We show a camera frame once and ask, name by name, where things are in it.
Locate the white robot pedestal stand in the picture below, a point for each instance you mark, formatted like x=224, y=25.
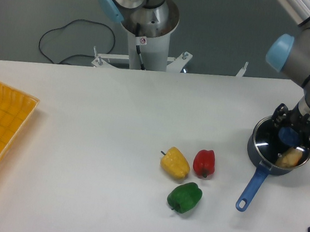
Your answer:
x=148, y=35

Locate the red bell pepper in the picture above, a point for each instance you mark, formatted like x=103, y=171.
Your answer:
x=204, y=163

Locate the glass lid blue knob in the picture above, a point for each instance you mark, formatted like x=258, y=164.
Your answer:
x=269, y=143

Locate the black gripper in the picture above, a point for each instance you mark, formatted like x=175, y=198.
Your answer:
x=295, y=120

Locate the yellow bell pepper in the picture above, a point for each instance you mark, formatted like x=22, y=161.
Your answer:
x=174, y=163

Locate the green bell pepper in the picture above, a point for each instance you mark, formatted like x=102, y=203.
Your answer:
x=184, y=197

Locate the dark blue saucepan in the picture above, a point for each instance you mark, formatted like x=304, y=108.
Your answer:
x=262, y=171

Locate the beige toy bread piece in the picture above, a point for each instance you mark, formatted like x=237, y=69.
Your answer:
x=290, y=158

